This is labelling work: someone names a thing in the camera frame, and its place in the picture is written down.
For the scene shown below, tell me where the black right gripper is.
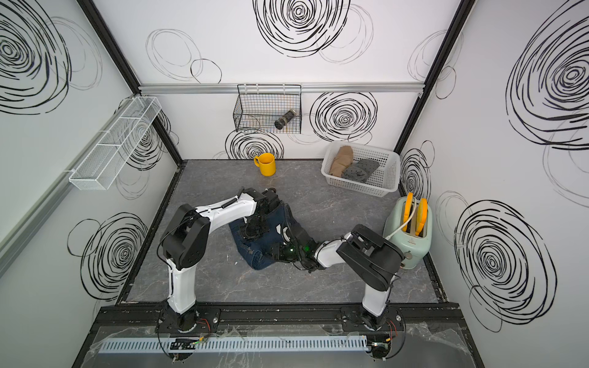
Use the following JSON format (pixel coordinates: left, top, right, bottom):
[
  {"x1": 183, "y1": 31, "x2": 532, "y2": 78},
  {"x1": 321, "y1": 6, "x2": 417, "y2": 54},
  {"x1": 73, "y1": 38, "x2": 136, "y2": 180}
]
[{"x1": 263, "y1": 242, "x2": 307, "y2": 263}]

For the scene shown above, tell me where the dark blue skirt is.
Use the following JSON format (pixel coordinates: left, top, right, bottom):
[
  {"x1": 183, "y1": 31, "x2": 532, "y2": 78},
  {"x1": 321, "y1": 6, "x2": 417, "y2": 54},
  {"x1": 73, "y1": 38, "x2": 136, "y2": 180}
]
[{"x1": 229, "y1": 202, "x2": 301, "y2": 271}]

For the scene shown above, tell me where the grey polka dot skirt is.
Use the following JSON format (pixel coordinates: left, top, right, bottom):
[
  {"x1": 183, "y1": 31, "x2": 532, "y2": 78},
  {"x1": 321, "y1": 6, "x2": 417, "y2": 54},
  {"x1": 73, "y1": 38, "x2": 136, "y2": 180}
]
[{"x1": 342, "y1": 159, "x2": 380, "y2": 183}]

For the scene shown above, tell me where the tan brown skirt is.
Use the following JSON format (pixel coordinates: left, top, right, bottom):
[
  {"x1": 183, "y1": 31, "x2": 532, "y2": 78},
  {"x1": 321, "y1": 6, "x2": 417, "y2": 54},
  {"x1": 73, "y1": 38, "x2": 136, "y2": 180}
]
[{"x1": 328, "y1": 146, "x2": 354, "y2": 177}]

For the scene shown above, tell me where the white plastic basket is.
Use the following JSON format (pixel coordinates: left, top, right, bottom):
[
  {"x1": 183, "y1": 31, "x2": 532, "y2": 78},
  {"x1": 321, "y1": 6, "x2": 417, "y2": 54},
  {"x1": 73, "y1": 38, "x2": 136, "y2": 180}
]
[{"x1": 321, "y1": 141, "x2": 400, "y2": 197}]

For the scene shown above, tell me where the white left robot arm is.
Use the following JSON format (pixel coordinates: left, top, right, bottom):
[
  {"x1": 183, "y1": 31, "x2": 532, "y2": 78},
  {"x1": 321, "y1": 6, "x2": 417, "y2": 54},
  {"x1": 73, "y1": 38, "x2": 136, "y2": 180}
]
[{"x1": 160, "y1": 188, "x2": 280, "y2": 333}]

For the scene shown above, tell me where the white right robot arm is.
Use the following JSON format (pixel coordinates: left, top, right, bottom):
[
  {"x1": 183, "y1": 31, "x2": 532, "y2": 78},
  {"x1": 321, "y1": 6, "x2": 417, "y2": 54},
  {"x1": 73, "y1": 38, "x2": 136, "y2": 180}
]
[{"x1": 270, "y1": 225, "x2": 404, "y2": 331}]

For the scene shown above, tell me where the yellow mug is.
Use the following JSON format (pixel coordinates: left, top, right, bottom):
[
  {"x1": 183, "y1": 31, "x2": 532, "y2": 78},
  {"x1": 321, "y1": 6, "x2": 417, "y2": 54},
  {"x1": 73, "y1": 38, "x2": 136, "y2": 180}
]
[{"x1": 254, "y1": 153, "x2": 276, "y2": 177}]

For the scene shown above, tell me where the dark cylindrical bottle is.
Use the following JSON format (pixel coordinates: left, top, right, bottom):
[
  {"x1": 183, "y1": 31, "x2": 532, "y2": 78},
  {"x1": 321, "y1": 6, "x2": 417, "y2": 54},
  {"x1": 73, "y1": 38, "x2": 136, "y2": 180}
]
[{"x1": 274, "y1": 109, "x2": 296, "y2": 130}]

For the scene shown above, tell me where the yellow toast slice left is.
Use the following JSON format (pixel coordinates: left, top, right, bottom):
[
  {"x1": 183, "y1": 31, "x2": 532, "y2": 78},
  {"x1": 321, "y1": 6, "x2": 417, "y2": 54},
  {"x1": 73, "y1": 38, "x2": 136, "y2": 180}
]
[{"x1": 402, "y1": 193, "x2": 414, "y2": 229}]

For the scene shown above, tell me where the yellow toast slice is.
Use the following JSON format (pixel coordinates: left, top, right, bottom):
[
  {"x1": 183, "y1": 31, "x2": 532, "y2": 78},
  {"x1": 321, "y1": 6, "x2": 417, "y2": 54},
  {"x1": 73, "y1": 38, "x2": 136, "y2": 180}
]
[
  {"x1": 402, "y1": 193, "x2": 414, "y2": 229},
  {"x1": 414, "y1": 198, "x2": 428, "y2": 236}
]

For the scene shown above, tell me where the mint green toaster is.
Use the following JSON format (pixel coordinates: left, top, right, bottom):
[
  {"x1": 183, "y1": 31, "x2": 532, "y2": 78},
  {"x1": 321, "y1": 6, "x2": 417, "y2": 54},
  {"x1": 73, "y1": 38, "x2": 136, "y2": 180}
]
[{"x1": 383, "y1": 196, "x2": 433, "y2": 269}]

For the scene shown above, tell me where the yellow toast slice right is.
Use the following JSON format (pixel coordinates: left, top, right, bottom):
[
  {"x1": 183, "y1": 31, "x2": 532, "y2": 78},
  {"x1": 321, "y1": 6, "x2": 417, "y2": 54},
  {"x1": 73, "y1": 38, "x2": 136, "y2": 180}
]
[{"x1": 414, "y1": 198, "x2": 428, "y2": 236}]

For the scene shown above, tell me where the white toaster cable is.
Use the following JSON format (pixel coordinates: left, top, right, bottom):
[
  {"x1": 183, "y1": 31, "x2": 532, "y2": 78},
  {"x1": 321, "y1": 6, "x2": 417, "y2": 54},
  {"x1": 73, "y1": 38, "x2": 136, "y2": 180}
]
[{"x1": 385, "y1": 206, "x2": 417, "y2": 241}]

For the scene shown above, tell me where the white slotted cable duct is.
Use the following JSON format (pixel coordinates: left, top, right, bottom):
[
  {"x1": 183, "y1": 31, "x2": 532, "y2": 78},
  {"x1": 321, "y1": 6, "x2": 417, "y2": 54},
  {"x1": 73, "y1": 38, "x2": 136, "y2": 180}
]
[{"x1": 98, "y1": 336, "x2": 369, "y2": 354}]

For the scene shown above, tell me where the black wire wall basket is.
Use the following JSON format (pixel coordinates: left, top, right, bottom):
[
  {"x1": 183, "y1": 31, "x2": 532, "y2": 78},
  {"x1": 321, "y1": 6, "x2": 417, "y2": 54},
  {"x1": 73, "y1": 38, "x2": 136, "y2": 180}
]
[{"x1": 233, "y1": 84, "x2": 303, "y2": 134}]

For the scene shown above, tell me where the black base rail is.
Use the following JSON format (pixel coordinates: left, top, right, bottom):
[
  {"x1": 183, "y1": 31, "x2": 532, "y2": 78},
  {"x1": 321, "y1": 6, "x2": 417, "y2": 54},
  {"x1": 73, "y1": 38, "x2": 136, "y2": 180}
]
[{"x1": 90, "y1": 302, "x2": 466, "y2": 334}]

